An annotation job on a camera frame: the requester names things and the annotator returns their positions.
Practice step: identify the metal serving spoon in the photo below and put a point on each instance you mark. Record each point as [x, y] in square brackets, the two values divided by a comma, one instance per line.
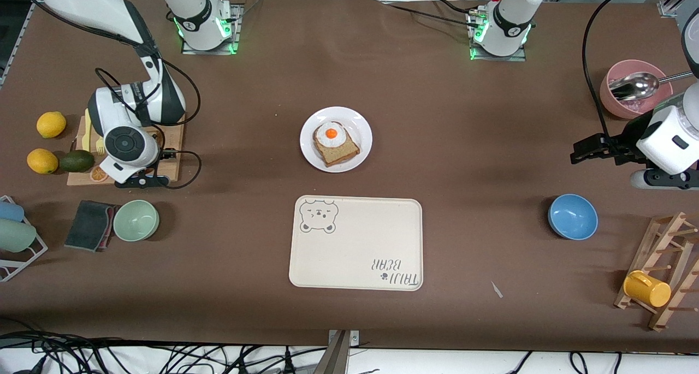
[633, 86]

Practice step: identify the folded grey cloth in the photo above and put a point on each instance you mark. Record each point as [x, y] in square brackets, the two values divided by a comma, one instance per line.
[87, 225]

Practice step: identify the yellow plastic fork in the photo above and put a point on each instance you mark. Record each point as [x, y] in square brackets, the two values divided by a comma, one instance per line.
[100, 146]

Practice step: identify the yellow plastic knife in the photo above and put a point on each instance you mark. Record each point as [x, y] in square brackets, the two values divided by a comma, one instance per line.
[86, 139]

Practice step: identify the grey metal camera post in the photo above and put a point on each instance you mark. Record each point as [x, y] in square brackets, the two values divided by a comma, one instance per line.
[338, 360]

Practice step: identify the yellow lemon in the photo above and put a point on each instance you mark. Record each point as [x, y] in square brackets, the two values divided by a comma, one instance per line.
[42, 161]
[51, 125]

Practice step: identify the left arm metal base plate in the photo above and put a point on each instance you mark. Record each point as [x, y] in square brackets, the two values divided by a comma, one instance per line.
[499, 58]

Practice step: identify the wooden cup drying rack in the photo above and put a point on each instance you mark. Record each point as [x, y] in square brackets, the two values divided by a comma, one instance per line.
[665, 315]

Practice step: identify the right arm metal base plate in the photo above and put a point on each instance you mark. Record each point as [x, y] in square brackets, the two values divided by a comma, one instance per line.
[210, 52]

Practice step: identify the toy fried egg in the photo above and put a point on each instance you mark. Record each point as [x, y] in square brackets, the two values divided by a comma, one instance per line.
[330, 136]

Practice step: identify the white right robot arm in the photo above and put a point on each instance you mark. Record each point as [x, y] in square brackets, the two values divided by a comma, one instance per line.
[125, 144]

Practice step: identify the yellow mug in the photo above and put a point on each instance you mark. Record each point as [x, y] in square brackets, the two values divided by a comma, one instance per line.
[650, 291]

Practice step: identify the bamboo cutting board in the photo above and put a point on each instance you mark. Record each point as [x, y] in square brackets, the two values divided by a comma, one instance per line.
[170, 169]

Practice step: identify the pale green bowl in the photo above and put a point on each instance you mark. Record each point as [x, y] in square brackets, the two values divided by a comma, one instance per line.
[135, 221]

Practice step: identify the round white plate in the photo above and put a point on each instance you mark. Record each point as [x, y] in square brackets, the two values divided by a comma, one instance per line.
[357, 124]

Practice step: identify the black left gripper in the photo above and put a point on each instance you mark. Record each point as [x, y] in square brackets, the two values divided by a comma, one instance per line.
[618, 147]

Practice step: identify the light blue cup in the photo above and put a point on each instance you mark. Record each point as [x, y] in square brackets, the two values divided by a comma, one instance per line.
[11, 211]

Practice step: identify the pale green cup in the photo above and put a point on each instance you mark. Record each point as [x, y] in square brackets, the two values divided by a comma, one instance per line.
[16, 236]

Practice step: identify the pink bowl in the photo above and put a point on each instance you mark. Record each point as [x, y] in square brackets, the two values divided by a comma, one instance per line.
[606, 98]

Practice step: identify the cream bear print tray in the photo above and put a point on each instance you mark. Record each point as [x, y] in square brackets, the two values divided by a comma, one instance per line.
[355, 243]

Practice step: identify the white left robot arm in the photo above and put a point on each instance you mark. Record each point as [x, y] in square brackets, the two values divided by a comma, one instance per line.
[510, 13]

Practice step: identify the toy orange half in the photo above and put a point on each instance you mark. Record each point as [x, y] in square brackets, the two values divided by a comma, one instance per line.
[96, 173]

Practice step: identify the dark green avocado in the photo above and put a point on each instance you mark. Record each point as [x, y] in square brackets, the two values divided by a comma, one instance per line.
[76, 161]

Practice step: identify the blue bowl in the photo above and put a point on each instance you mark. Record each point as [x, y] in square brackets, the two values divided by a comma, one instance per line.
[573, 217]

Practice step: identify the small white tape scrap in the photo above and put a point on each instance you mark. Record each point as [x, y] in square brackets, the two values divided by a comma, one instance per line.
[496, 289]

